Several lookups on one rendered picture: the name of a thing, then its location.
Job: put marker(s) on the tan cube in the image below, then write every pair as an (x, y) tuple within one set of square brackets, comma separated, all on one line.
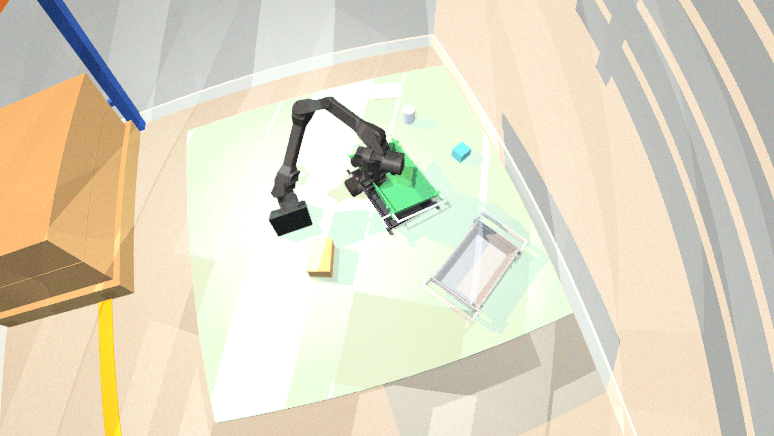
[(320, 258)]

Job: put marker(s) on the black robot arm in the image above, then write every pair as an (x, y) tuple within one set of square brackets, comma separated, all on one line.
[(377, 153)]

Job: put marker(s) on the small grey cylinder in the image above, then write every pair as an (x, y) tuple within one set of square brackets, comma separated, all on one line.
[(408, 114)]

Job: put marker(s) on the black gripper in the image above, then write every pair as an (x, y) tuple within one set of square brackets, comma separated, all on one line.
[(377, 176)]

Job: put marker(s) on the small cyan cube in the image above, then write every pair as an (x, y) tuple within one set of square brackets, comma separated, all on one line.
[(460, 152)]

